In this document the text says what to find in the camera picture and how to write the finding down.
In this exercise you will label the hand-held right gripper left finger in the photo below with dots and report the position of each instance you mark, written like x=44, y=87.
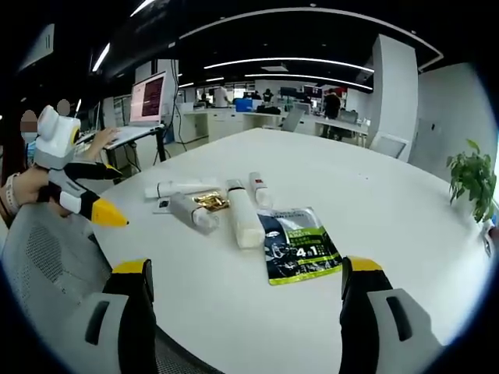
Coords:
x=132, y=311

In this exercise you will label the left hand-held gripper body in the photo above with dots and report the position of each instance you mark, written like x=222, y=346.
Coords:
x=56, y=136

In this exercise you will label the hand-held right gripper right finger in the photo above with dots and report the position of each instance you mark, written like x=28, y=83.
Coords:
x=366, y=311

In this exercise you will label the white skincare tube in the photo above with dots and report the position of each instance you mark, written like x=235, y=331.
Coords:
x=175, y=188

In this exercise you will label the dark green skincare pouch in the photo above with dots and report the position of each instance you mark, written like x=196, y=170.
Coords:
x=296, y=245

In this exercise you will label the grey skincare bottle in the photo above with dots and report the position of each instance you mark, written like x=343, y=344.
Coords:
x=193, y=214

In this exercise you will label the tall white skincare bottle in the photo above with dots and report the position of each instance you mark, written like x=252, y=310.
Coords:
x=243, y=214

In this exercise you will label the small red-label skincare bottle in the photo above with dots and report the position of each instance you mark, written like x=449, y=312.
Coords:
x=260, y=189

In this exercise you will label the person's left hand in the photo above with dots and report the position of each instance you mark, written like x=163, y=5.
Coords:
x=37, y=187

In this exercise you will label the grey mesh office chair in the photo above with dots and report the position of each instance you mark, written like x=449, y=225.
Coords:
x=43, y=257

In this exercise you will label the white wrist watch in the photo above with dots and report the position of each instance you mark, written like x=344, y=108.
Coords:
x=11, y=192

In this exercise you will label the black laptop stand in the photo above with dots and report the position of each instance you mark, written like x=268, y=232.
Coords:
x=160, y=146

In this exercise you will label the open laptop pink screen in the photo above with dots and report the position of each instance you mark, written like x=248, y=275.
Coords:
x=146, y=101

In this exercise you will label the long white office desk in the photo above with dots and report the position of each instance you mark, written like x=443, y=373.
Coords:
x=234, y=121

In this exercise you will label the green potted plant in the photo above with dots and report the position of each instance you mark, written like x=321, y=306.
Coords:
x=473, y=183

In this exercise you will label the blue box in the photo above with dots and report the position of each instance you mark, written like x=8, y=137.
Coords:
x=247, y=105

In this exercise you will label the black bag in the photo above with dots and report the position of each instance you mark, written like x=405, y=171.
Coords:
x=268, y=109

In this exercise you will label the silver open laptop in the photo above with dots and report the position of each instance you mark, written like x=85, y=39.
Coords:
x=291, y=118

